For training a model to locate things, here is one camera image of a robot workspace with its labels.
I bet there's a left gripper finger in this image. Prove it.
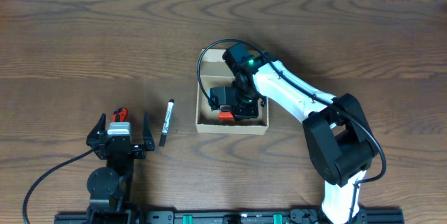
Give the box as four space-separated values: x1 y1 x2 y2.
87 113 106 140
142 113 154 146

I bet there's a red utility knife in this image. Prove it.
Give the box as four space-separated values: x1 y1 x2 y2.
112 107 129 123

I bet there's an open cardboard box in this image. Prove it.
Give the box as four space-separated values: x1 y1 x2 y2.
196 49 270 135

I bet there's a black whiteboard marker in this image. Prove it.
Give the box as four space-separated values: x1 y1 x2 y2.
159 99 175 147

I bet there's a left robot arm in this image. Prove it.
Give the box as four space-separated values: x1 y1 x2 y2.
86 114 155 224

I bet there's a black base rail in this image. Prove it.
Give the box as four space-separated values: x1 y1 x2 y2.
54 208 406 224

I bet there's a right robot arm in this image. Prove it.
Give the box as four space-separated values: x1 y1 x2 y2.
202 39 387 223

